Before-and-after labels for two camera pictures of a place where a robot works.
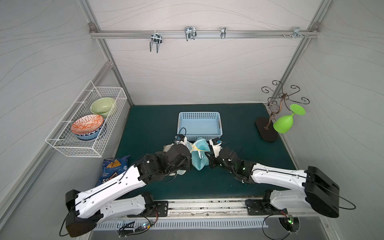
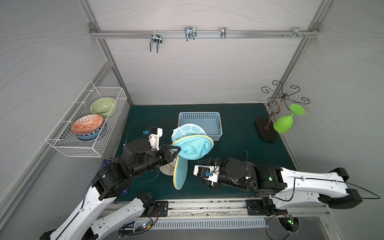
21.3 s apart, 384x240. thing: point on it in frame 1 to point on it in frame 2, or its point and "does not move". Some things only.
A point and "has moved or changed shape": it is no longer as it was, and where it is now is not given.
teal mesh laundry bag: [200, 155] has moved or changed shape
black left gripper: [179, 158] to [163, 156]
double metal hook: [155, 38] does not move
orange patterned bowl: [87, 124] does not move
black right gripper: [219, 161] to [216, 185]
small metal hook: [223, 32] does not move
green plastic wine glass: [283, 124] does not move
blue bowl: [90, 136] does not move
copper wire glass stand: [266, 128] does not move
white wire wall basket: [83, 128] does not move
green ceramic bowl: [102, 106] does not move
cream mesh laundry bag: [191, 148] has moved or changed shape
